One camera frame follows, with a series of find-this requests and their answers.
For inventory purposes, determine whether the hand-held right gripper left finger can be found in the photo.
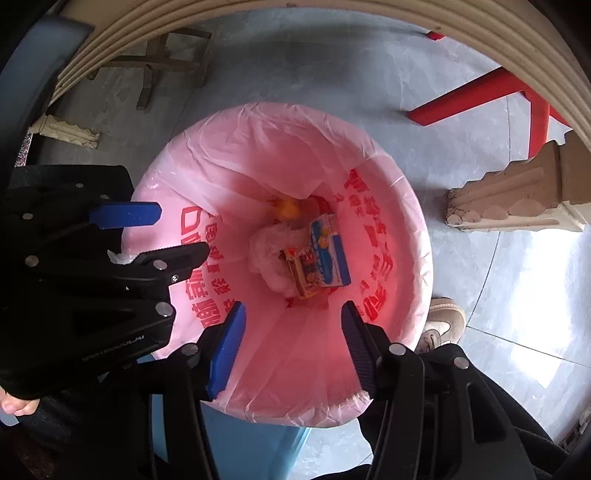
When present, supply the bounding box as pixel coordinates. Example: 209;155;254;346
111;301;247;480

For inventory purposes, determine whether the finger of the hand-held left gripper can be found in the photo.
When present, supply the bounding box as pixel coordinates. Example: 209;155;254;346
25;242;211;324
18;202;162;250

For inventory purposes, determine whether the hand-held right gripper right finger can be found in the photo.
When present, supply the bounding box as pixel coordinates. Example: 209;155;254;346
341;301;539;480

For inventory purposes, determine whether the white plastic bag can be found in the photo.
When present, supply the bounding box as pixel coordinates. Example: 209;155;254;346
249;224;315;296

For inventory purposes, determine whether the blue trash bin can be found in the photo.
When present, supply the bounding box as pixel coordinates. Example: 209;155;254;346
203;401;311;480

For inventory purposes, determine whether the blue cartoon medicine box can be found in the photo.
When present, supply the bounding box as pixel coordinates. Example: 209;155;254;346
308;213;352;288

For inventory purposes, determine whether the yellow snack wrapper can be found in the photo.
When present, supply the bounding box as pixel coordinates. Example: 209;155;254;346
270;198;305;222

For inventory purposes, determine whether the pink-lined trash bin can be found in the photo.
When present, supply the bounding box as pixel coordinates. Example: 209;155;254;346
130;102;434;428

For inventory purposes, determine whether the person's left hand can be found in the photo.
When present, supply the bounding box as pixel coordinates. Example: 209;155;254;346
0;387;42;417

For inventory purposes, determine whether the beige shoe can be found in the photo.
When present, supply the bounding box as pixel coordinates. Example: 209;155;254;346
416;298;467;355

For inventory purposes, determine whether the person's left leg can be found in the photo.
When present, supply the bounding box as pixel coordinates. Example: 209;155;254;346
0;360;153;480

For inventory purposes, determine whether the purple floral patterned blanket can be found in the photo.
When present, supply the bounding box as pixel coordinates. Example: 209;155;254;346
14;131;38;168

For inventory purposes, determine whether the wooden stool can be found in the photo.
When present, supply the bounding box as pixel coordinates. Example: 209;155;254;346
88;28;220;110

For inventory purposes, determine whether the cream wooden table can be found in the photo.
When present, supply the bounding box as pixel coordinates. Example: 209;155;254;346
30;0;591;232

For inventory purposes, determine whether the red plastic chair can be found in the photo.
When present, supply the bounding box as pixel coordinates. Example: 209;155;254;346
409;28;573;160

